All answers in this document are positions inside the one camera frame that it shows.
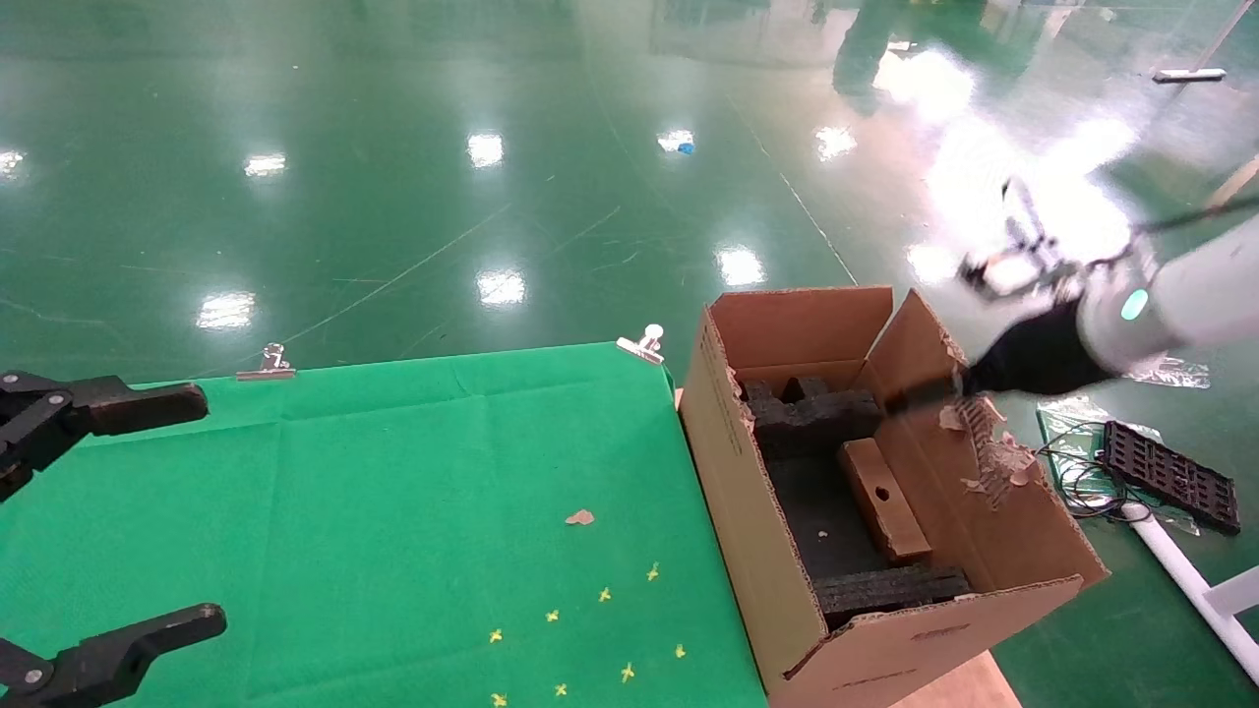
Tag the tan wooden strip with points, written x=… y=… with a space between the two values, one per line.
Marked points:
x=1237 y=182

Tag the white tube stand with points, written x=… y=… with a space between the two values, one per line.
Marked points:
x=1180 y=572

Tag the small cardboard scrap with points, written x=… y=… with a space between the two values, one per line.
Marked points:
x=579 y=517

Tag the small cardboard box with hole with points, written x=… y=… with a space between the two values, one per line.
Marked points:
x=885 y=501

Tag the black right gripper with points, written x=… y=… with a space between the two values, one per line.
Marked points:
x=1038 y=354

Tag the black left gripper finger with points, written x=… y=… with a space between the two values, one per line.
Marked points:
x=108 y=659
x=118 y=408

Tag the large open cardboard carton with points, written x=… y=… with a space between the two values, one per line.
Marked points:
x=748 y=531

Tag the black foam bottom sheet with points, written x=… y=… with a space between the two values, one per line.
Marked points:
x=816 y=511

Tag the green table cloth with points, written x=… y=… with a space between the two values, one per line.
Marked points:
x=344 y=511

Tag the flat clear plastic bag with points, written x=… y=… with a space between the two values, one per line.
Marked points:
x=1067 y=413

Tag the grey table foot bar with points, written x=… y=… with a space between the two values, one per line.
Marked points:
x=1190 y=75

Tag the black grid tray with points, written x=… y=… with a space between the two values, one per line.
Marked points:
x=1170 y=477

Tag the crumpled clear plastic bag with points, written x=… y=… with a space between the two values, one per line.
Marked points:
x=1166 y=372

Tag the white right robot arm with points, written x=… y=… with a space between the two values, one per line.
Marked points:
x=1200 y=290

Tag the silver binder clip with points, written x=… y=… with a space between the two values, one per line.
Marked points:
x=268 y=366
x=641 y=346

